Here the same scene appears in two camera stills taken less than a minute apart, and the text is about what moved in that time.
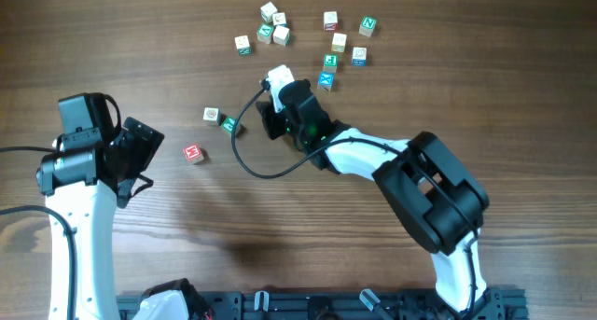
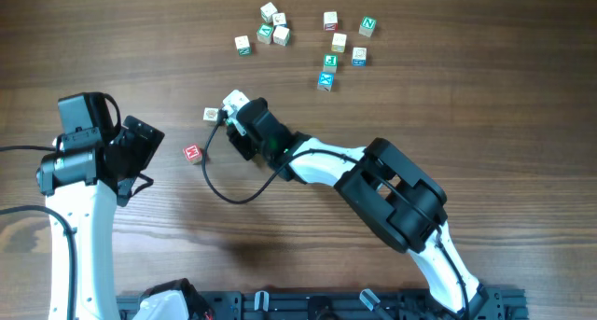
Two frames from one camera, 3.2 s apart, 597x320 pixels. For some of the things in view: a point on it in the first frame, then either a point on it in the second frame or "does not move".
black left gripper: x=135 y=154 does not move
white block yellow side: x=339 y=42 does not move
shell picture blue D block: x=212 y=115 does not move
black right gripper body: x=279 y=123 → x=247 y=145
